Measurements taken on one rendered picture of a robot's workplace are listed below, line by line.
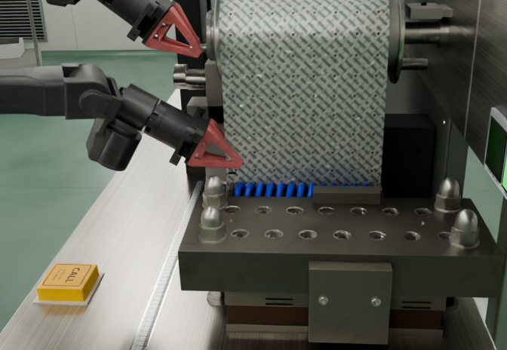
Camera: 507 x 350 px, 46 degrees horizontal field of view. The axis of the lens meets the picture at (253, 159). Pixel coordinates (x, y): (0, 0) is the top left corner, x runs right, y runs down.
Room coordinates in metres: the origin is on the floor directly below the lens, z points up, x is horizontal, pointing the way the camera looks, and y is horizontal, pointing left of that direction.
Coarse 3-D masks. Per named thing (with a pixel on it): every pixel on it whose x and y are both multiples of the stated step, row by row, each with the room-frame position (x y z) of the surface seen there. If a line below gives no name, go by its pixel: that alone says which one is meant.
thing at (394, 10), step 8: (216, 0) 0.89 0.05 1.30; (392, 0) 0.86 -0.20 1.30; (392, 8) 0.85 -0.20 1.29; (392, 16) 0.84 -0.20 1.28; (392, 24) 0.84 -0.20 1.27; (392, 32) 0.83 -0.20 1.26; (392, 40) 0.83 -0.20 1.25; (392, 48) 0.83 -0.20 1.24; (216, 56) 0.86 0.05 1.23; (392, 56) 0.84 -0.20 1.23; (392, 64) 0.84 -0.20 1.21
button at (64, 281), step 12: (60, 264) 0.80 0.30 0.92; (72, 264) 0.80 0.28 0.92; (84, 264) 0.80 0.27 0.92; (96, 264) 0.80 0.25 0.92; (48, 276) 0.77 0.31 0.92; (60, 276) 0.77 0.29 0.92; (72, 276) 0.77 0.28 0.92; (84, 276) 0.77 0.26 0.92; (96, 276) 0.79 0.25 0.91; (48, 288) 0.74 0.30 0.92; (60, 288) 0.74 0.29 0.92; (72, 288) 0.74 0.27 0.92; (84, 288) 0.74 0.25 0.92; (60, 300) 0.74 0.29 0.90; (72, 300) 0.74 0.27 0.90; (84, 300) 0.74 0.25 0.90
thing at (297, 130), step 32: (224, 96) 0.85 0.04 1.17; (256, 96) 0.84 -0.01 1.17; (288, 96) 0.84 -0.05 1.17; (320, 96) 0.83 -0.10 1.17; (352, 96) 0.83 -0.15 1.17; (384, 96) 0.83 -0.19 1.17; (224, 128) 0.85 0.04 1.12; (256, 128) 0.84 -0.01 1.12; (288, 128) 0.84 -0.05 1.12; (320, 128) 0.83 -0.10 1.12; (352, 128) 0.83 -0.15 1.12; (256, 160) 0.84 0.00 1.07; (288, 160) 0.84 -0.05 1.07; (320, 160) 0.83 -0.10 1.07; (352, 160) 0.83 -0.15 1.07
